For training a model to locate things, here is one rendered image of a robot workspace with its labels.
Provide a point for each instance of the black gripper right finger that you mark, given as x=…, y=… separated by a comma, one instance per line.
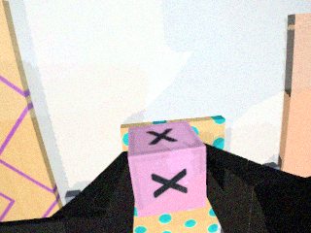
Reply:
x=249, y=197

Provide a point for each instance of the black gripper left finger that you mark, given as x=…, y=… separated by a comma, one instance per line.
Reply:
x=106, y=205

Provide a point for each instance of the pink cube with black x marks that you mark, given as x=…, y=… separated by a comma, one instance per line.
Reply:
x=167, y=167

